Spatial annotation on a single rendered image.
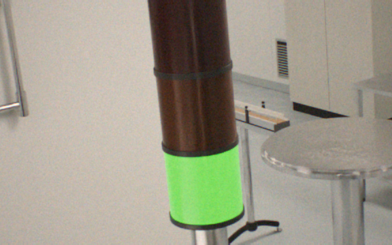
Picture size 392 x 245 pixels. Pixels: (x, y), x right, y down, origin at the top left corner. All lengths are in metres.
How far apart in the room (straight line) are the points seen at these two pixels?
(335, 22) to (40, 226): 5.91
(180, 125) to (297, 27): 7.68
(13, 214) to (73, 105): 0.30
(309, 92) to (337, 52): 0.64
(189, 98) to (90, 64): 1.57
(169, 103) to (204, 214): 0.08
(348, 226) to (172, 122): 4.22
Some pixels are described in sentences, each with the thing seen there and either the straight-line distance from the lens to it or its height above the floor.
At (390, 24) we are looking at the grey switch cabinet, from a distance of 7.60.
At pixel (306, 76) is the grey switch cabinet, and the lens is 8.22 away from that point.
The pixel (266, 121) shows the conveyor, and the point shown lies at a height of 0.93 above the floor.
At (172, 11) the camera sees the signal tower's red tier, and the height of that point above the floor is 2.34.
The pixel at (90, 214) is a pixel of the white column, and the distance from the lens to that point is 2.16.
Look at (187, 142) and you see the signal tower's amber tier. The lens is 0.51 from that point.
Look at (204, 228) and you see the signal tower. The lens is 0.53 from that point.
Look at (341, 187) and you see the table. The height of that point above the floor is 0.69.
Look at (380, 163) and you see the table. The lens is 4.27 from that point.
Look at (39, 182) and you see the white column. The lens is 2.07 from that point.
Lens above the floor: 2.42
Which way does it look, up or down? 17 degrees down
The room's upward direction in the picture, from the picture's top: 6 degrees counter-clockwise
